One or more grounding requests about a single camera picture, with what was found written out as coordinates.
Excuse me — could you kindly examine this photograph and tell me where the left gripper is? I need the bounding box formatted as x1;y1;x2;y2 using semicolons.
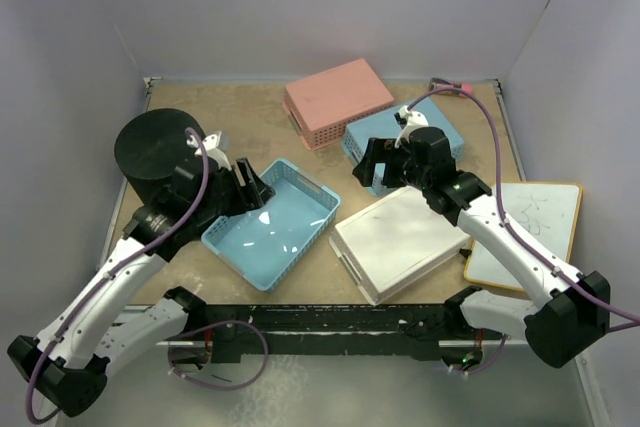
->
193;158;273;225

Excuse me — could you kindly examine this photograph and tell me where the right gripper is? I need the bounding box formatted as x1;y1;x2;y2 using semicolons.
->
353;138;431;191

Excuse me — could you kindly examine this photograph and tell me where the light blue plastic basket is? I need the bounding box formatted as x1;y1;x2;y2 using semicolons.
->
341;98;465;171

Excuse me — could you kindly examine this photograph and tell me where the small blue plastic basket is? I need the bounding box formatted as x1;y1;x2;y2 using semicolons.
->
201;158;341;292

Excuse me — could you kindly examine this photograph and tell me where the pink plastic basket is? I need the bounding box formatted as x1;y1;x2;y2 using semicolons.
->
283;59;394;150

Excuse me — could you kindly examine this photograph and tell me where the white plastic basket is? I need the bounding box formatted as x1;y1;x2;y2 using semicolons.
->
329;187;470;306

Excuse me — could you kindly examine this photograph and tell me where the large black bucket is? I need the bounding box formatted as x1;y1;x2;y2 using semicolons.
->
114;108;205;212

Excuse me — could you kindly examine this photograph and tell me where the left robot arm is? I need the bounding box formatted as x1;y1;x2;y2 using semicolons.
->
7;157;274;425

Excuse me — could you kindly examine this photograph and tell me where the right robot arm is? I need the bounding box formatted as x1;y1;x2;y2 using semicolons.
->
353;127;611;368

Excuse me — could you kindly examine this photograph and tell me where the pink capped small bottle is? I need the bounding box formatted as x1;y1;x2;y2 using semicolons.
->
429;77;473;97

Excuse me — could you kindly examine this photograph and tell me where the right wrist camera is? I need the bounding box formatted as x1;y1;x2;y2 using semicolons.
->
394;105;429;145

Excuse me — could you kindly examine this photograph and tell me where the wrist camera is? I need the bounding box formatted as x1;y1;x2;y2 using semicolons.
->
394;105;429;145
201;131;230;168

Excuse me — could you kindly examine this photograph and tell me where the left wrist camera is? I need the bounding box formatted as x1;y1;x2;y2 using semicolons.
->
201;131;230;168

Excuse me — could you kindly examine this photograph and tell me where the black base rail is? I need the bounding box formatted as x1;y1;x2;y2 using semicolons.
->
147;302;504;364

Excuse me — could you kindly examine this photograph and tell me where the whiteboard with yellow frame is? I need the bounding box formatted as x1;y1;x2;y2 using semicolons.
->
464;182;583;292

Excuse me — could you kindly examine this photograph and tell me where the aluminium frame rail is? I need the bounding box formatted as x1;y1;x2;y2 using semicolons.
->
574;350;612;427

